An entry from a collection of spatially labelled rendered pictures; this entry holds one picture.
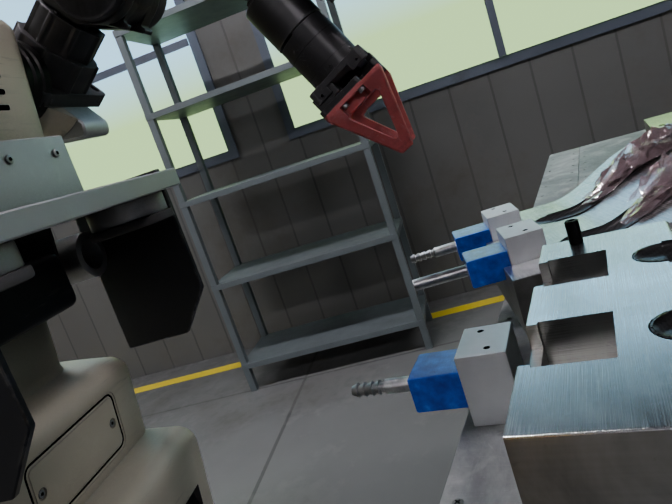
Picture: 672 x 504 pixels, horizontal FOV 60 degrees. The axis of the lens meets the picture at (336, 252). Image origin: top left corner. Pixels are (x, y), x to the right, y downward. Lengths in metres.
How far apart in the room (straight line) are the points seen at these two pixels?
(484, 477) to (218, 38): 3.02
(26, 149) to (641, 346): 0.47
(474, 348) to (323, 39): 0.32
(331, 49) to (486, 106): 2.52
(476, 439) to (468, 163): 2.71
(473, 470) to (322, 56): 0.39
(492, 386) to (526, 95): 2.73
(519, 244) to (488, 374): 0.19
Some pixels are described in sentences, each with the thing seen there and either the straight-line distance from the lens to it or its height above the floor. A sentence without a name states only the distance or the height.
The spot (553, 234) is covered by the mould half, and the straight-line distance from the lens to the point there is 0.64.
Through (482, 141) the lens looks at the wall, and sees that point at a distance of 3.08.
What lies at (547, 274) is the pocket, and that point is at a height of 0.88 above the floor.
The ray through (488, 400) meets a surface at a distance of 0.43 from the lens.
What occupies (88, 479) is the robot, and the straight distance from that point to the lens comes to 0.56.
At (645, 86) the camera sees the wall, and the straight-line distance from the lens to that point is 3.22.
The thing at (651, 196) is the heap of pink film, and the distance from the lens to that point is 0.61.
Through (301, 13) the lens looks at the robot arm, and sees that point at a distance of 0.59.
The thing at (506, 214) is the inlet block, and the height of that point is 0.88.
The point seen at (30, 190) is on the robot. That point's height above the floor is 1.06.
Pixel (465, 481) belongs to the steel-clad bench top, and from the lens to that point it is 0.39.
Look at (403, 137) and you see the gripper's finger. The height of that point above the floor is 1.00.
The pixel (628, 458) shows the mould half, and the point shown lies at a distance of 0.25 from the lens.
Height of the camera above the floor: 1.02
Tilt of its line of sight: 11 degrees down
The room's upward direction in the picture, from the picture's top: 19 degrees counter-clockwise
